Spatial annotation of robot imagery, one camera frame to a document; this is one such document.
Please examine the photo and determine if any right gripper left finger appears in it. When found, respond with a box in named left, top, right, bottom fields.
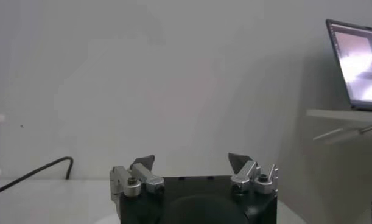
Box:
left=109, top=154, right=166, bottom=201

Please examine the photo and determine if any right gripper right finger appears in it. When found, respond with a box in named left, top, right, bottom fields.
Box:
left=227, top=152, right=279, bottom=195

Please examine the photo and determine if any white round plate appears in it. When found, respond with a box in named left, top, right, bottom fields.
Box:
left=94, top=200, right=308, bottom=224

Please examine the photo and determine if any white side desk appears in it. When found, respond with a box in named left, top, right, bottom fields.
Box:
left=306, top=108, right=372, bottom=145

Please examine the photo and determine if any open black laptop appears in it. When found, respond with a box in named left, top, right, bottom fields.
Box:
left=325, top=18, right=372, bottom=114

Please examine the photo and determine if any black pot power cord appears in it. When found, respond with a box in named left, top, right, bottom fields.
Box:
left=0, top=156, right=74, bottom=197

